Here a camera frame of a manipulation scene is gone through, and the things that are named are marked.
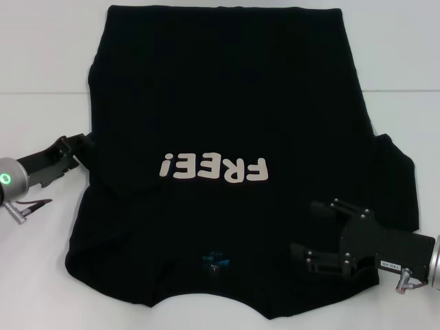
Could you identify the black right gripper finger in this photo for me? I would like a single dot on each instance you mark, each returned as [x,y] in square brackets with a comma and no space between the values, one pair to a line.
[326,263]
[323,209]

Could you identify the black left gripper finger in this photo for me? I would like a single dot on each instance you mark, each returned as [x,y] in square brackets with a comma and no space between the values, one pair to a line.
[80,143]

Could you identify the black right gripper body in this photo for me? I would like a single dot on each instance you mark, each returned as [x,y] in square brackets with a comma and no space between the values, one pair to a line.
[395,252]

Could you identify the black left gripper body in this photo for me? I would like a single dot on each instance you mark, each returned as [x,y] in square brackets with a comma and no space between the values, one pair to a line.
[48,163]

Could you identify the black shirt with FREE! print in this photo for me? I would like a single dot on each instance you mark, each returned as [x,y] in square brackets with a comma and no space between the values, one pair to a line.
[213,103]

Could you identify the white and silver right arm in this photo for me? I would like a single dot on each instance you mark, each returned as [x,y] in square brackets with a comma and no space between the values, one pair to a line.
[434,261]

